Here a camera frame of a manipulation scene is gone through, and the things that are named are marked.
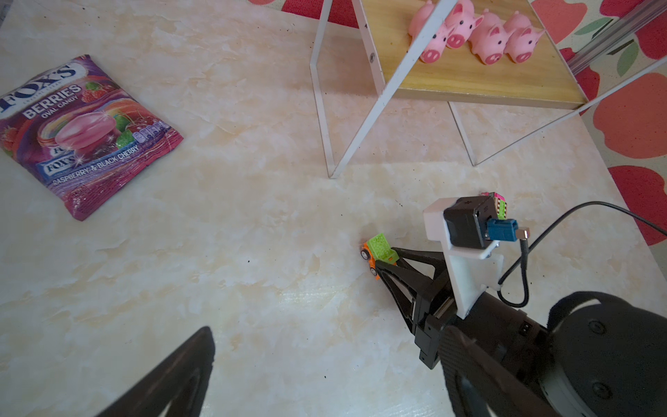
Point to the wooden two-tier shelf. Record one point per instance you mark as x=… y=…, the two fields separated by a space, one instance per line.
x=546 y=82

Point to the right aluminium frame post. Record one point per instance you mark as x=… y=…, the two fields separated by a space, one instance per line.
x=610 y=34

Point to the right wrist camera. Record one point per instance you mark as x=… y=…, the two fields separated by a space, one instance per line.
x=469 y=230

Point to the orange green toy car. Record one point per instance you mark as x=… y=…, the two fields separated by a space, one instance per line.
x=378 y=249

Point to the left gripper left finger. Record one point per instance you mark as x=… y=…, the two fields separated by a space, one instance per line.
x=175 y=387

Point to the purple candy bag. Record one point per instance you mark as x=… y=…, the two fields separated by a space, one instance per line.
x=81 y=134

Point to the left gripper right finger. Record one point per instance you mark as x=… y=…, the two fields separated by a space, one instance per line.
x=479 y=386

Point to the pink green toy car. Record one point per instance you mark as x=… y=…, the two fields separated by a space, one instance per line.
x=500 y=204

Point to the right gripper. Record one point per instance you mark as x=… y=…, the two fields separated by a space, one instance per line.
x=427 y=307

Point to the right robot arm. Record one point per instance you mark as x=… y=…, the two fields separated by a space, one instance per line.
x=597 y=356

